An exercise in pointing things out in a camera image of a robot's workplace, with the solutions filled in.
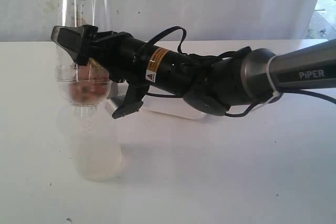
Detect wooden blocks and coins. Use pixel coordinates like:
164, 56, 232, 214
68, 58, 111, 105

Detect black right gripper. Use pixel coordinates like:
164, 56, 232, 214
51, 25, 150, 90

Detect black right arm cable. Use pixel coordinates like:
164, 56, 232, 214
141, 26, 336, 119

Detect translucent plastic container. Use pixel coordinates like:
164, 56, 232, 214
56, 104, 122, 182

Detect clear plastic dome lid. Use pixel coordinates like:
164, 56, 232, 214
56, 79, 111, 119

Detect clear plastic shaker cup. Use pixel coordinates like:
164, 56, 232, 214
51, 0, 111, 82

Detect white rectangular tray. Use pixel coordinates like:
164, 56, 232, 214
104, 82, 206, 120

